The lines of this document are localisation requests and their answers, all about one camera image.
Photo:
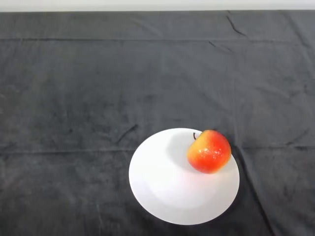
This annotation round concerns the black cloth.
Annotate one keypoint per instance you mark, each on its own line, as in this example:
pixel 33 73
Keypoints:
pixel 157 73

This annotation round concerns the red yellow apple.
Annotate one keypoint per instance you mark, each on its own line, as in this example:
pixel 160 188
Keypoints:
pixel 209 152

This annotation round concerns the round white plate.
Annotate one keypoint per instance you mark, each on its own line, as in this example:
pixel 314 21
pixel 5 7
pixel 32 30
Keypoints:
pixel 177 186

